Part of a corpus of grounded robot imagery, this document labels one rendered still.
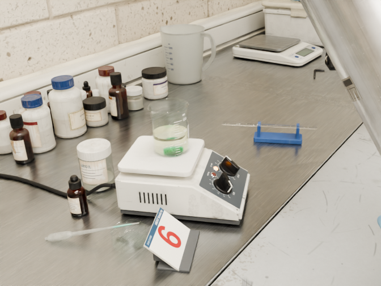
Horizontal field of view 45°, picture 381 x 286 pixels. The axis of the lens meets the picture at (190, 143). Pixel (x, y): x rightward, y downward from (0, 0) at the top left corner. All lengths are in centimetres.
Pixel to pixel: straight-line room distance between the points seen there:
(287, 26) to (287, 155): 91
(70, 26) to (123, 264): 73
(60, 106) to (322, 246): 62
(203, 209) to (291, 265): 16
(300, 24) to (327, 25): 134
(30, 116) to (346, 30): 72
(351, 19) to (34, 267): 52
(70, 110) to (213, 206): 45
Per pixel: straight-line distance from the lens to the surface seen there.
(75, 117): 104
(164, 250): 65
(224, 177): 72
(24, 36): 116
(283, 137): 99
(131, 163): 73
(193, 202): 71
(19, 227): 79
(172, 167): 71
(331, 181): 86
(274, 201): 79
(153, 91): 123
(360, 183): 87
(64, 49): 123
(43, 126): 99
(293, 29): 176
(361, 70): 40
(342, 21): 40
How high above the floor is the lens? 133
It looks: 26 degrees down
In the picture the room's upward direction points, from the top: 2 degrees counter-clockwise
